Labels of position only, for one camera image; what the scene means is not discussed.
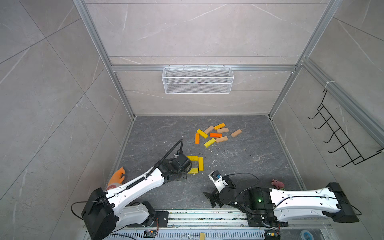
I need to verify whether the lime yellow block long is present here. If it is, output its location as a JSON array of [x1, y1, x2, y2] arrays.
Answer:
[[188, 168, 199, 174]]

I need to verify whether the lime yellow block short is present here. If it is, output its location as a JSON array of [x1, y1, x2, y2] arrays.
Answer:
[[198, 157, 204, 172]]

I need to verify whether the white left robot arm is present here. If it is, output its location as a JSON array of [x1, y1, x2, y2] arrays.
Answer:
[[81, 153, 192, 240]]

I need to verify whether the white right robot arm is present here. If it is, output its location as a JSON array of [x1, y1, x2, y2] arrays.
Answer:
[[204, 183, 361, 228]]

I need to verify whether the orange block upright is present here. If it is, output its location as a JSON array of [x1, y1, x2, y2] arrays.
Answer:
[[195, 133, 200, 145]]

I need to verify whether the yellow block angled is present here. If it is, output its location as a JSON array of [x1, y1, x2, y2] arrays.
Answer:
[[197, 129, 208, 139]]

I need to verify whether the orange block flat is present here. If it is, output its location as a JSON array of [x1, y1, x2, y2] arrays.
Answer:
[[210, 133, 223, 138]]

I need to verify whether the tan wooden block angled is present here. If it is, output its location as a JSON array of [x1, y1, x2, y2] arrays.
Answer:
[[204, 126, 214, 135]]

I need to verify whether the pink toy figure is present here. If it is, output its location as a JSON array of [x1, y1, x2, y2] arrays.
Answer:
[[271, 179, 285, 190]]

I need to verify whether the orange plush toy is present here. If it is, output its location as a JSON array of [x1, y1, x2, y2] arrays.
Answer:
[[106, 167, 125, 190]]

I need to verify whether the light wooden block front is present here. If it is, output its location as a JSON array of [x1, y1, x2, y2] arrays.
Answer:
[[216, 136, 228, 143]]

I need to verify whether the amber yellow block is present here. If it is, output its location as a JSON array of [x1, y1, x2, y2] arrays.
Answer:
[[214, 123, 226, 130]]

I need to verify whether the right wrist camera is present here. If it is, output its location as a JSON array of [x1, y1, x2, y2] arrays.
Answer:
[[209, 171, 228, 193]]

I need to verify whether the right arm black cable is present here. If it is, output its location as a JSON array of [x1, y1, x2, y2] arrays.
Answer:
[[223, 172, 261, 199]]

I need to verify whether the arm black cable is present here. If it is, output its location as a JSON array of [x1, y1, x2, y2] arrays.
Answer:
[[223, 172, 261, 199], [70, 139, 184, 221]]

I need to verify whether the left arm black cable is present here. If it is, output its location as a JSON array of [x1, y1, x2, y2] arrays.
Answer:
[[70, 139, 184, 221]]

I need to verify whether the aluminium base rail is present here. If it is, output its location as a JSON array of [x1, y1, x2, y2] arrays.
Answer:
[[80, 209, 334, 240]]

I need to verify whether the white wire mesh basket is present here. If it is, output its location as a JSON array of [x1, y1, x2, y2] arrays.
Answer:
[[162, 67, 234, 95]]

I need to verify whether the black wire hook rack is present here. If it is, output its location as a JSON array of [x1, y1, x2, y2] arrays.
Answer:
[[308, 90, 384, 169]]

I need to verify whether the aluminium frame post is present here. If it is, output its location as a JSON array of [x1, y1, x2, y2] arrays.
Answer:
[[74, 0, 135, 120]]

